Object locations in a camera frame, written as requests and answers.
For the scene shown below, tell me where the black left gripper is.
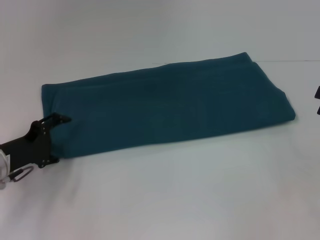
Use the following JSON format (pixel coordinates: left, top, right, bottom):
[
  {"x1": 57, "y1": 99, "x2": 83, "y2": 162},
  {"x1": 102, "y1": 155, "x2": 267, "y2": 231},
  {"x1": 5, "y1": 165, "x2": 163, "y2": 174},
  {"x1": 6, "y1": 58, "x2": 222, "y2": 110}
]
[{"x1": 0, "y1": 112, "x2": 73, "y2": 171}]

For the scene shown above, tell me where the teal blue t-shirt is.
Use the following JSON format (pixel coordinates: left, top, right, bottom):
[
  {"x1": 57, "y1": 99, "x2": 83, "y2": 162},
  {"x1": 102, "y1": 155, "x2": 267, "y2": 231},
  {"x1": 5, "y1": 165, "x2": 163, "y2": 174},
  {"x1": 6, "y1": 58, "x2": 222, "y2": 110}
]
[{"x1": 40, "y1": 51, "x2": 297, "y2": 160}]

